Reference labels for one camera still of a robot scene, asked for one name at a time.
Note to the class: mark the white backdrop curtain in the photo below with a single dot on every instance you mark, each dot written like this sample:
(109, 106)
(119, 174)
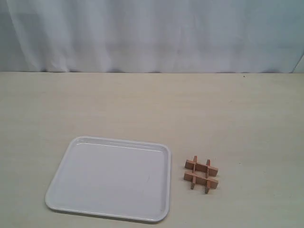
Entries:
(152, 36)

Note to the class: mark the thin brown wooden stick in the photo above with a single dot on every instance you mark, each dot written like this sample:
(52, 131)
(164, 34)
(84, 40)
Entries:
(207, 186)
(193, 182)

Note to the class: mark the white plastic tray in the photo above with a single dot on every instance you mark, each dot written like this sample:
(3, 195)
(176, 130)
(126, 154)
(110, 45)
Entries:
(112, 178)

